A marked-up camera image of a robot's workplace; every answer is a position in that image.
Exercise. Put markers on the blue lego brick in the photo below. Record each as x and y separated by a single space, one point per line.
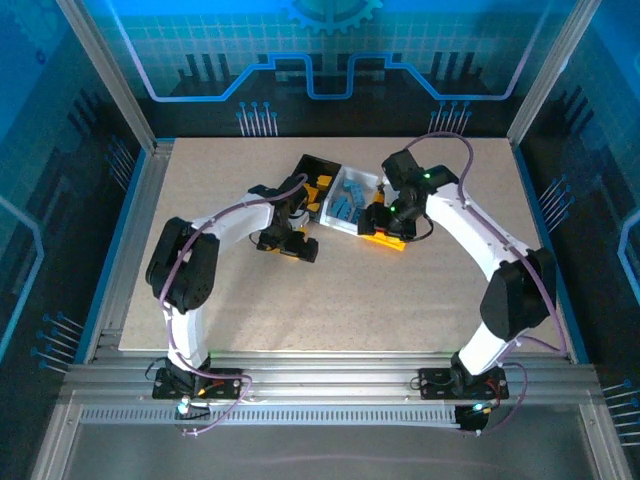
357 215
337 206
356 201
354 188

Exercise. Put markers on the yellow plastic bin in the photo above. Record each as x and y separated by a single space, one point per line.
385 243

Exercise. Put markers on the yellow lego brick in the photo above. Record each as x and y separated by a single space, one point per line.
314 206
325 181
311 193

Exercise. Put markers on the white plastic bin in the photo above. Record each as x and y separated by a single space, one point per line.
362 176

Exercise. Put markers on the black plastic bin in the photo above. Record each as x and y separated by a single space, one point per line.
312 167

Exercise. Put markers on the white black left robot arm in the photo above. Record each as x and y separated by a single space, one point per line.
235 220

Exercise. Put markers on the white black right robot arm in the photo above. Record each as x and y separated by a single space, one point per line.
470 225

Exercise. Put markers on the black controller box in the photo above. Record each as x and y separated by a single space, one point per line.
472 419

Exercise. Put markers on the aluminium mounting rail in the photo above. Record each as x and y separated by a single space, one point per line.
325 375

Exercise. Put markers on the aluminium side rail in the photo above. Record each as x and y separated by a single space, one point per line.
146 200

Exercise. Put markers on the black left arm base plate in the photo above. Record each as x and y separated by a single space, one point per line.
225 384

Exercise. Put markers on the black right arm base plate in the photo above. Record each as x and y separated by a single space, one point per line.
435 384

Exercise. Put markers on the aluminium frame post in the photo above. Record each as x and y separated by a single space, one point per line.
107 75
552 70

